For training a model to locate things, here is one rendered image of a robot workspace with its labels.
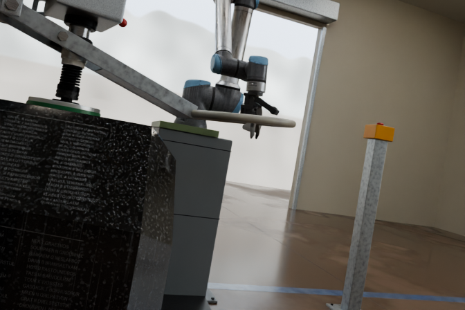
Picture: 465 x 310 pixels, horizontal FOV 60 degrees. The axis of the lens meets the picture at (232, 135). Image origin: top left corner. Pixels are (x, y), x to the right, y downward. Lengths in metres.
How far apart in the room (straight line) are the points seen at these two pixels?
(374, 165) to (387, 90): 5.52
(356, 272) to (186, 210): 1.02
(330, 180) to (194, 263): 5.23
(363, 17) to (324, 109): 1.81
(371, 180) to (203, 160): 0.95
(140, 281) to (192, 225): 1.22
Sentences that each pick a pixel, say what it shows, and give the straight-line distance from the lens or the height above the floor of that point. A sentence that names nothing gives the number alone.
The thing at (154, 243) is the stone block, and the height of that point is 0.56.
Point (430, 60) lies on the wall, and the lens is 8.61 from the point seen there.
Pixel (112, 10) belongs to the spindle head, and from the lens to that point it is 1.34.
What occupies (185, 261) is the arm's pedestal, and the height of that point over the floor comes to 0.19.
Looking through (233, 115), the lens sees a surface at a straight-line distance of 1.40.
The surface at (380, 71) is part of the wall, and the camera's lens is 7.83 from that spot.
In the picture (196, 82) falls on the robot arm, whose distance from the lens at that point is 2.25.
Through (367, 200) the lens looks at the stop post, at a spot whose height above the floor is 0.65.
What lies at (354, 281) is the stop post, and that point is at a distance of 2.50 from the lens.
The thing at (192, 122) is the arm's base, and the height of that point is 0.91.
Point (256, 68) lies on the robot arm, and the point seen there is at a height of 1.18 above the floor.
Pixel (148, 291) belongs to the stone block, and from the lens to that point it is 1.00.
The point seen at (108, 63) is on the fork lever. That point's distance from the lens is 1.36.
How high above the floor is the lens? 0.80
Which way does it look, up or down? 2 degrees up
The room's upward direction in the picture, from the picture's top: 10 degrees clockwise
